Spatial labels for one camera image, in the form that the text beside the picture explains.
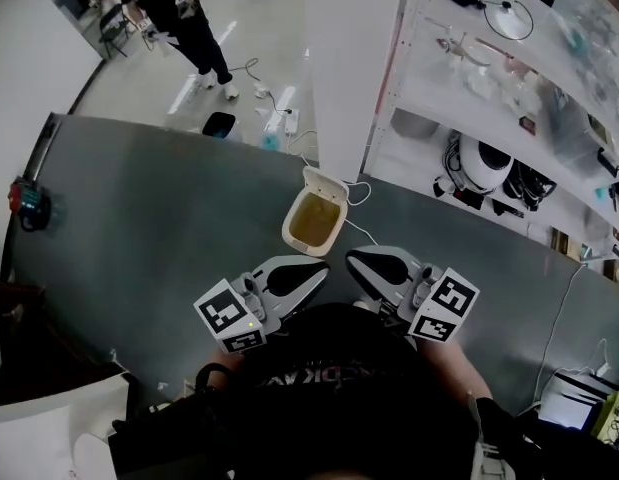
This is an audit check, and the thin grey cable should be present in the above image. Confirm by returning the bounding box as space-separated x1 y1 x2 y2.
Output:
530 262 589 410

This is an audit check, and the dark wooden furniture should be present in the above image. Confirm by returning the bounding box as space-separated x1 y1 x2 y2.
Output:
0 279 126 410

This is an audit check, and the black floor cable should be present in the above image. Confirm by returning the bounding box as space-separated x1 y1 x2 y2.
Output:
240 57 294 116

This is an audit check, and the person's left forearm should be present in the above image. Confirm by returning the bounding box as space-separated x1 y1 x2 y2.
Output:
210 349 246 375

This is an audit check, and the person's right forearm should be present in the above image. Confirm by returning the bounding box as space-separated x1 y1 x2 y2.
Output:
417 339 493 405

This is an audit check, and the person's black shirt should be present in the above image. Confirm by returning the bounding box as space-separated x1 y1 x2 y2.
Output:
193 302 483 480

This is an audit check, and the pile of black cords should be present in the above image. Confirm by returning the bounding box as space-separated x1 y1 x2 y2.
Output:
502 159 559 213

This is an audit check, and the white desk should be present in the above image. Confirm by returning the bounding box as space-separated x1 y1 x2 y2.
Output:
0 371 131 480

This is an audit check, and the white shelf unit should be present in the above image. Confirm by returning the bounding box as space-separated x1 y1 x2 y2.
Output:
358 0 619 282

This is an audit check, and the cream lidded trash bin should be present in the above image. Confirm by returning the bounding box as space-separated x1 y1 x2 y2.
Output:
281 165 351 259

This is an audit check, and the round black-rimmed lid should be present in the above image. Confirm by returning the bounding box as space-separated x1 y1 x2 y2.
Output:
482 0 535 42

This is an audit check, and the black chair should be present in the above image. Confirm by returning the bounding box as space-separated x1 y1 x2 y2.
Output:
97 2 136 60

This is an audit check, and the white cable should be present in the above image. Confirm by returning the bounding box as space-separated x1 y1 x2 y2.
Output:
286 128 381 247

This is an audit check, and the black strap loop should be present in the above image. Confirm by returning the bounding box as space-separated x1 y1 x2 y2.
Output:
195 362 236 395

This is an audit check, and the small white and black device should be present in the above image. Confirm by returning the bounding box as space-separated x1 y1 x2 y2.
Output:
432 174 458 199

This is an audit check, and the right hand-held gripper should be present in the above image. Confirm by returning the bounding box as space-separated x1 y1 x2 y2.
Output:
344 245 481 343

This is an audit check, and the red and blue power tool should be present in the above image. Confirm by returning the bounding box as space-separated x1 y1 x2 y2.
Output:
7 176 56 235

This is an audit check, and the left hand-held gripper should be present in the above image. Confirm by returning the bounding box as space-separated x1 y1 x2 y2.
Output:
192 255 331 355

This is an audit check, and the round white appliance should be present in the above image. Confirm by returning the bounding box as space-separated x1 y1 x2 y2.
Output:
457 134 516 195

